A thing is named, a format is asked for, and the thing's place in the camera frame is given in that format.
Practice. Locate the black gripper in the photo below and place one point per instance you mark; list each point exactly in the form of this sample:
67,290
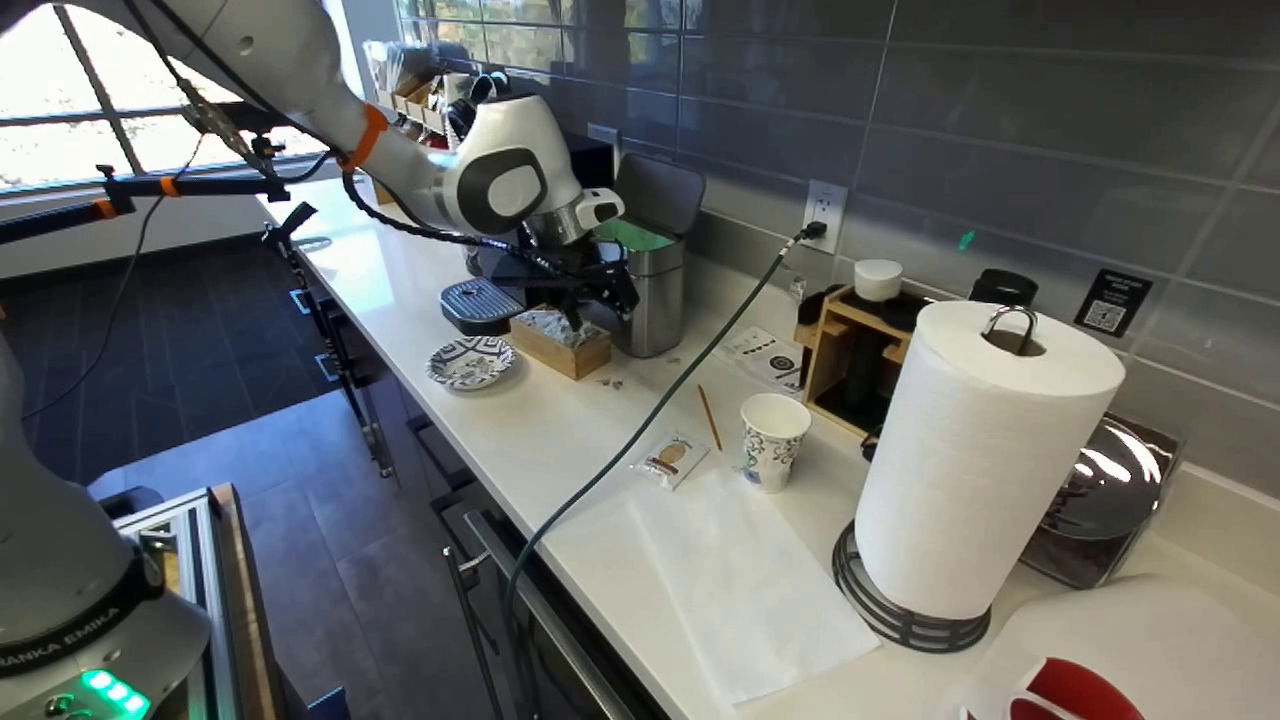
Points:
566,268

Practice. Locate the pile of white sachets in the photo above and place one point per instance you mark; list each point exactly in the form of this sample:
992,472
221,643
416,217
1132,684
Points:
476,361
544,326

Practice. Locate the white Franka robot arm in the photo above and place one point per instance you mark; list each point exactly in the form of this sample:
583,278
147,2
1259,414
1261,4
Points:
265,55

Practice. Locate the blue and white patterned bowl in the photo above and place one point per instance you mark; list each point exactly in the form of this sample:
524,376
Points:
461,365

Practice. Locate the stainless steel lidded bin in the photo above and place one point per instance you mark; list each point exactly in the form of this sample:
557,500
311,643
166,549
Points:
662,312

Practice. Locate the wooden sachet box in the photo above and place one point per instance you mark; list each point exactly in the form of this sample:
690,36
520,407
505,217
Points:
563,357

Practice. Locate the black coffee machine with screen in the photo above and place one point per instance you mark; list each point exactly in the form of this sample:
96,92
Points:
599,154

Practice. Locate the wooden stir stick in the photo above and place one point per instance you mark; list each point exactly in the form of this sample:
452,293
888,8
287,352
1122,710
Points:
710,418

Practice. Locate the white printed leaflet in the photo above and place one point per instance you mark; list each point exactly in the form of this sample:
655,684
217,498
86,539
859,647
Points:
764,361

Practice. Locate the patterned white paper cup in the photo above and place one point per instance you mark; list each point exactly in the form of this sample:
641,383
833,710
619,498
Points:
775,445

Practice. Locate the wooden countertop organizer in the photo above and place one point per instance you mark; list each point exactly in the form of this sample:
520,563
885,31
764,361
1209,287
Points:
842,361

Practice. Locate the small white jar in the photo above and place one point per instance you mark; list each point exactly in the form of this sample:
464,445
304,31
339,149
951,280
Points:
878,280

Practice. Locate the white paper towel roll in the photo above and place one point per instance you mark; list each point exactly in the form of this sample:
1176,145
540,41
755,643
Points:
974,466

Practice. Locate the orange clamp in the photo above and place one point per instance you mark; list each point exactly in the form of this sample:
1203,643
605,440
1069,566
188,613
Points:
170,187
104,211

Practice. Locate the wooden board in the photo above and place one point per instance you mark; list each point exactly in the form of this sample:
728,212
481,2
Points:
246,613

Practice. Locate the black QR code sign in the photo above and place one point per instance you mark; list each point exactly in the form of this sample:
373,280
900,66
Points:
1112,300

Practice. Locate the red and white object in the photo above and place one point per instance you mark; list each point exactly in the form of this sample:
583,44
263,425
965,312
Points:
1064,689

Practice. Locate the white wall outlet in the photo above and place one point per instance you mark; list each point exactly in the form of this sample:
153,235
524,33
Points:
824,202

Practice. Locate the aluminium extrusion frame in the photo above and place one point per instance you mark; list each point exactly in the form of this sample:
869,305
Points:
181,563

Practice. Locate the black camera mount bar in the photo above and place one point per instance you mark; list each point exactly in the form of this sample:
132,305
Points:
52,212

